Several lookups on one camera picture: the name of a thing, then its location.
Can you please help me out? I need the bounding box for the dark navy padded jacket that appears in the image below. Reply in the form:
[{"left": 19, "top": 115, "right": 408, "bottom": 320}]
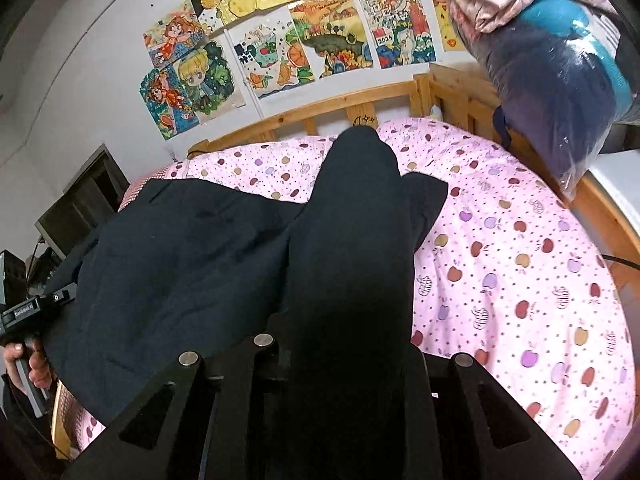
[{"left": 42, "top": 125, "right": 449, "bottom": 480}]

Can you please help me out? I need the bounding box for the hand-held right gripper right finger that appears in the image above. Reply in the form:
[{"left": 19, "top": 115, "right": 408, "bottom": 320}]
[{"left": 411, "top": 351, "right": 583, "bottom": 480}]

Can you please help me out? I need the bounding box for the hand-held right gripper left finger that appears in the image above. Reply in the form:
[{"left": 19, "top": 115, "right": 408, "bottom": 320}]
[{"left": 60, "top": 312, "right": 301, "bottom": 480}]

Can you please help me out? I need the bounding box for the blond figure green poster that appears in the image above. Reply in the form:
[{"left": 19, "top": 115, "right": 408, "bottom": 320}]
[{"left": 172, "top": 40, "right": 247, "bottom": 123}]

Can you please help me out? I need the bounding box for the orange haired figure blue poster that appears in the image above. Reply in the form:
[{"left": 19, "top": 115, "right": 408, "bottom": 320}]
[{"left": 140, "top": 67, "right": 198, "bottom": 141}]

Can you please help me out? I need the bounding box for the orange haired girl poster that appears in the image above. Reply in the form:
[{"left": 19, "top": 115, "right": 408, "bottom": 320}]
[{"left": 144, "top": 10, "right": 211, "bottom": 68}]

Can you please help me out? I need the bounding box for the orange landscape turtle poster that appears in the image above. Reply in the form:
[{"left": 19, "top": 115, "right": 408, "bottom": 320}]
[{"left": 289, "top": 0, "right": 375, "bottom": 78}]

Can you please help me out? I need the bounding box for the yellow cartoon poster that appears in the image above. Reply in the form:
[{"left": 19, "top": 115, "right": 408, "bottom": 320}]
[{"left": 426, "top": 0, "right": 468, "bottom": 52}]

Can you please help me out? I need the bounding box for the dark cabinet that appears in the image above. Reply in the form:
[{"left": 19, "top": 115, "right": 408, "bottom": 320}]
[{"left": 35, "top": 143, "right": 131, "bottom": 256}]

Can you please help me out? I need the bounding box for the person's left forearm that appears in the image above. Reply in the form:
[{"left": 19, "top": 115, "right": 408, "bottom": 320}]
[{"left": 0, "top": 375, "right": 68, "bottom": 480}]

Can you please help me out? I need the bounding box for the yellow and black dotted poster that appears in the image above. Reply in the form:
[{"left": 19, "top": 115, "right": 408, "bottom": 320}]
[{"left": 185, "top": 0, "right": 256, "bottom": 36}]

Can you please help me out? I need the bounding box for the wooden bed frame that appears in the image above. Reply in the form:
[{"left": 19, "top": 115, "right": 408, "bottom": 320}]
[{"left": 50, "top": 62, "right": 640, "bottom": 461}]

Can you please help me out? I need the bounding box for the person's left hand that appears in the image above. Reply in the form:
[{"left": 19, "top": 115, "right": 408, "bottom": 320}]
[{"left": 2, "top": 337, "right": 54, "bottom": 396}]

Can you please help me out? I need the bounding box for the white turtle and fruit poster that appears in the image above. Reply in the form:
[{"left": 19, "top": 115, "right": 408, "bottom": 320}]
[{"left": 228, "top": 15, "right": 321, "bottom": 100}]

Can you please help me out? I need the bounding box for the pink apple print bed sheet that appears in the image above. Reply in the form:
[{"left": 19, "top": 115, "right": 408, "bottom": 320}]
[{"left": 65, "top": 117, "right": 632, "bottom": 480}]

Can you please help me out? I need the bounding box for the city drawing poster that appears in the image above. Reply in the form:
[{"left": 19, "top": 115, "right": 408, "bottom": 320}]
[{"left": 356, "top": 0, "right": 437, "bottom": 70}]

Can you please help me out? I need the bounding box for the white storage box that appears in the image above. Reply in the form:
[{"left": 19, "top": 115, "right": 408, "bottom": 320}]
[{"left": 587, "top": 150, "right": 640, "bottom": 241}]

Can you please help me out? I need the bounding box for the clear bag of clothes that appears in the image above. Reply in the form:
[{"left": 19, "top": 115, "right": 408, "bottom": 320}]
[{"left": 445, "top": 0, "right": 636, "bottom": 196}]

